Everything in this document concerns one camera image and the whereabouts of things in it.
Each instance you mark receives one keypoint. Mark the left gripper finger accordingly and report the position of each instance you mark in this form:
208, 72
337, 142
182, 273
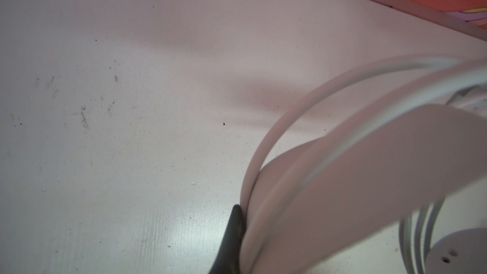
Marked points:
227, 259

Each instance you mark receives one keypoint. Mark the white headphones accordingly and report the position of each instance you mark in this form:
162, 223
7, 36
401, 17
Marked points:
396, 155

